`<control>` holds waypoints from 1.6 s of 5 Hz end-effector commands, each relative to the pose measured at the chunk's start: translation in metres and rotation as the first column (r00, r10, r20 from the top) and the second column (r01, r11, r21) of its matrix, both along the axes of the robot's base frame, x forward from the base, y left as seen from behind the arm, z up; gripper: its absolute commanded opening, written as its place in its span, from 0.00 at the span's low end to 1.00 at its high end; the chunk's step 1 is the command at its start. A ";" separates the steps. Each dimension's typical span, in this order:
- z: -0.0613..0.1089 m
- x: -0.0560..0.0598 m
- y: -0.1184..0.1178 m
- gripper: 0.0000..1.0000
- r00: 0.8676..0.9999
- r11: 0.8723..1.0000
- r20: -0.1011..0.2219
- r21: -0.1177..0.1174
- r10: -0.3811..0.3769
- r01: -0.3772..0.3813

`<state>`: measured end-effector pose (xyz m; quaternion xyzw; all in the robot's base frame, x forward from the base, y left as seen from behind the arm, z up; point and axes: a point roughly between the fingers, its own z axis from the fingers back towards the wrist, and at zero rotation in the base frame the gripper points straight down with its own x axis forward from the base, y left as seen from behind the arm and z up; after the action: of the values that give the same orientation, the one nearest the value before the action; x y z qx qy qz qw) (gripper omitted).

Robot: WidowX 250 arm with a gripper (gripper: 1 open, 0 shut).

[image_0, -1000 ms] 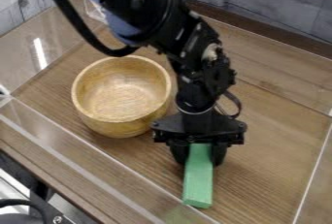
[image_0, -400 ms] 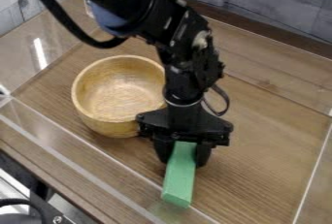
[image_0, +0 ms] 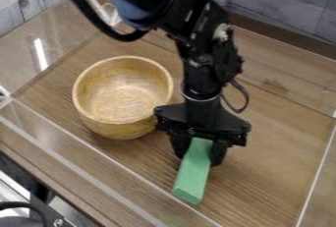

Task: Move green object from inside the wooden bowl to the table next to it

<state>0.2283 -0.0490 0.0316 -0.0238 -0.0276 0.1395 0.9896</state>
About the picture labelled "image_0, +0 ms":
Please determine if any black cable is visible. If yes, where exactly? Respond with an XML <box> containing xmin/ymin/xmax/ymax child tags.
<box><xmin>0</xmin><ymin>199</ymin><xmax>50</xmax><ymax>227</ymax></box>

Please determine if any black metal frame bracket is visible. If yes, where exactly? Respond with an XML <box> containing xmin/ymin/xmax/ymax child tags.
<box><xmin>28</xmin><ymin>191</ymin><xmax>90</xmax><ymax>227</ymax></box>

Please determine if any wooden bowl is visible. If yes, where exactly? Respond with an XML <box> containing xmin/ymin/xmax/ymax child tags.
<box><xmin>72</xmin><ymin>55</ymin><xmax>174</xmax><ymax>141</ymax></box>

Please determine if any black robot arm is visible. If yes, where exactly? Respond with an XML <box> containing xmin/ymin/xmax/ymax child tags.
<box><xmin>72</xmin><ymin>0</ymin><xmax>252</xmax><ymax>166</ymax></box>

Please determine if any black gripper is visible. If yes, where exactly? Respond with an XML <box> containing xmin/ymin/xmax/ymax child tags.
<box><xmin>154</xmin><ymin>96</ymin><xmax>252</xmax><ymax>167</ymax></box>

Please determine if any green rectangular block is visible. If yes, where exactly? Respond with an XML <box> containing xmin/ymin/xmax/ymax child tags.
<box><xmin>172</xmin><ymin>138</ymin><xmax>212</xmax><ymax>204</ymax></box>

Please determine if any clear acrylic corner bracket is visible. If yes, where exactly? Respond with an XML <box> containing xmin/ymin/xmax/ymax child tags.
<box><xmin>87</xmin><ymin>0</ymin><xmax>122</xmax><ymax>27</ymax></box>

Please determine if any clear acrylic tray wall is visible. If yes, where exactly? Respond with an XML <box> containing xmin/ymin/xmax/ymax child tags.
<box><xmin>0</xmin><ymin>2</ymin><xmax>336</xmax><ymax>227</ymax></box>

